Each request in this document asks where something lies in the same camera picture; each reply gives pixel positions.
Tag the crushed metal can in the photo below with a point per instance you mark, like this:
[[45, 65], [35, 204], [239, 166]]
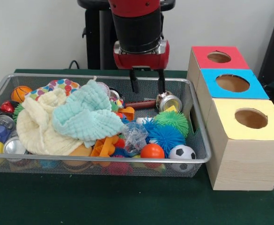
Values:
[[169, 102]]

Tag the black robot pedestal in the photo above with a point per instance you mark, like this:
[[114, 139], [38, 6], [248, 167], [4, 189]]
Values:
[[94, 39]]

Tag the small orange basketball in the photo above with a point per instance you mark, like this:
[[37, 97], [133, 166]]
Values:
[[19, 93]]

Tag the shallow mesh bin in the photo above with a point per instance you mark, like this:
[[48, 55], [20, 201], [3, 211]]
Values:
[[57, 167]]

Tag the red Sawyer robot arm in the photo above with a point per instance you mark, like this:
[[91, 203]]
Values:
[[137, 30]]

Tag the light blue muslin cloth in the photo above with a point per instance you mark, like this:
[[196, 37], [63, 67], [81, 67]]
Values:
[[90, 119]]

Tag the polka dot cloth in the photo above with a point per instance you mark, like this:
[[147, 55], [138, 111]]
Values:
[[62, 84]]

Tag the small soccer ball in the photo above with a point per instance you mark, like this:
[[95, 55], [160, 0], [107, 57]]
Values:
[[182, 152]]

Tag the cream muslin cloth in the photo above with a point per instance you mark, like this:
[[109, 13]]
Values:
[[36, 133]]

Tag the red ball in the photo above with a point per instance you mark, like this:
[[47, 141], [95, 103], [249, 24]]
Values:
[[152, 151]]

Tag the orange toy building block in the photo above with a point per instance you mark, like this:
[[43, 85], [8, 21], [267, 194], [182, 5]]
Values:
[[103, 147]]

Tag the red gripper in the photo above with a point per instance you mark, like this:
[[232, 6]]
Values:
[[141, 61]]

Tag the large green spiky ball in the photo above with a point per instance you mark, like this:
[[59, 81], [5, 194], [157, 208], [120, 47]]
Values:
[[173, 122]]

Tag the wooden box with three holes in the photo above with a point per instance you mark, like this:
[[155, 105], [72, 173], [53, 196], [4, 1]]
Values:
[[245, 164]]

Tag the blue spiky ball with eyes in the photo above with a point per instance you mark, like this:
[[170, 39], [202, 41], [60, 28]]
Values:
[[166, 138]]

